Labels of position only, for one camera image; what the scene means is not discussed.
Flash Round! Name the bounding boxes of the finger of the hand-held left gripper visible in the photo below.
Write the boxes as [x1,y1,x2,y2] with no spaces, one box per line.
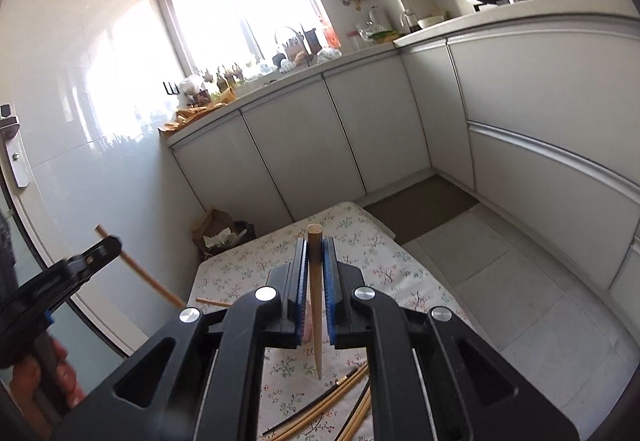
[31,235,124,325]

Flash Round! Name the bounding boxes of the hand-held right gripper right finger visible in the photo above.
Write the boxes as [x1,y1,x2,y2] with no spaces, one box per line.
[324,237,581,441]

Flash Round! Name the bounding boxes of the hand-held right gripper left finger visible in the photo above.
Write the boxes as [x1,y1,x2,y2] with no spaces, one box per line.
[50,238,307,441]

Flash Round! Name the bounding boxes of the black and gold chopstick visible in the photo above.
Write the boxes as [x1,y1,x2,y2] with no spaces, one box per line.
[260,363,369,439]

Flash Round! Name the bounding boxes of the person's left hand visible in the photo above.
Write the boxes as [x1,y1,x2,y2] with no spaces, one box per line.
[7,338,83,422]

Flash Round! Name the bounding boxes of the floral tablecloth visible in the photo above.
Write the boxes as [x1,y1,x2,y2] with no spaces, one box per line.
[186,201,473,441]

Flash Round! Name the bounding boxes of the black trash bin with bags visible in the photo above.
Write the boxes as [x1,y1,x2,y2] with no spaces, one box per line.
[202,220,257,263]

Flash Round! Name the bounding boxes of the cardboard box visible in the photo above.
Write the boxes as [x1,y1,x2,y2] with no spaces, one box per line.
[191,206,237,254]

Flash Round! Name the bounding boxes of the brown floor mat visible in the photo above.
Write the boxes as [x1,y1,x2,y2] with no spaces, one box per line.
[364,172,482,245]

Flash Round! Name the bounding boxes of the white kitchen cabinets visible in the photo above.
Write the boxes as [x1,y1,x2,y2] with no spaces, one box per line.
[169,21,640,322]

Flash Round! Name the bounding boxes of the brown paper bags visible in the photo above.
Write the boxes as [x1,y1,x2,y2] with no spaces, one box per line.
[159,91,237,132]

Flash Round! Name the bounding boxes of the row of small windowsill plants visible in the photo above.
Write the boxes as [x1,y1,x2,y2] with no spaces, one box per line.
[199,62,247,88]

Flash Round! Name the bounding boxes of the utensil holder with knives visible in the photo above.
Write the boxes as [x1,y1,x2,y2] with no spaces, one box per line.
[283,33,307,62]

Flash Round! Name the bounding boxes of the red label container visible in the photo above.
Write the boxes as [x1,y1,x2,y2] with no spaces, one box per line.
[321,23,342,50]

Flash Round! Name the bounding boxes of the kitchen window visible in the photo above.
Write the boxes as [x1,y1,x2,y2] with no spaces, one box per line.
[152,0,331,78]

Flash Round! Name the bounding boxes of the white countertop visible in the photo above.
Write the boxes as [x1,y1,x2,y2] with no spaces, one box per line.
[159,0,640,148]

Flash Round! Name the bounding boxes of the silver door handle plate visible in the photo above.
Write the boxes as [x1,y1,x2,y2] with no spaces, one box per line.
[0,103,32,190]

